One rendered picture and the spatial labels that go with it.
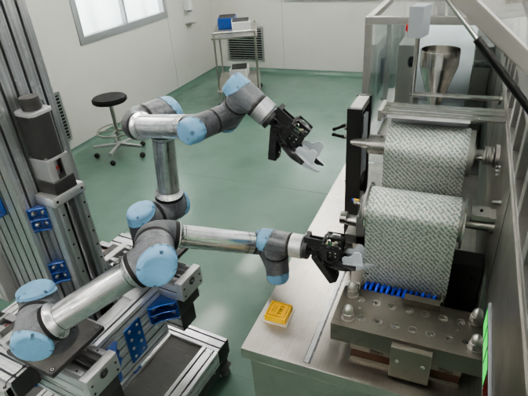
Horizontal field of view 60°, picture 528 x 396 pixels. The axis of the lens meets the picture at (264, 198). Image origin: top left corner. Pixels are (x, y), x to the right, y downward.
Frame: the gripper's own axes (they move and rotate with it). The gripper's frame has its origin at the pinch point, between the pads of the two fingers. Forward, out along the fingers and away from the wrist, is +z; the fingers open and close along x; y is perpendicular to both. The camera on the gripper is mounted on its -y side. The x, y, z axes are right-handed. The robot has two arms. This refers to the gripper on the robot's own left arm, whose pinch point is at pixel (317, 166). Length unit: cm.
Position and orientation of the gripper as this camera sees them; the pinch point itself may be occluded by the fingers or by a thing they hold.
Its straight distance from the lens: 135.3
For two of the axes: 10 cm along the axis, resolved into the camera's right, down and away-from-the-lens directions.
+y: 5.4, -5.7, -6.2
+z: 7.5, 6.6, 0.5
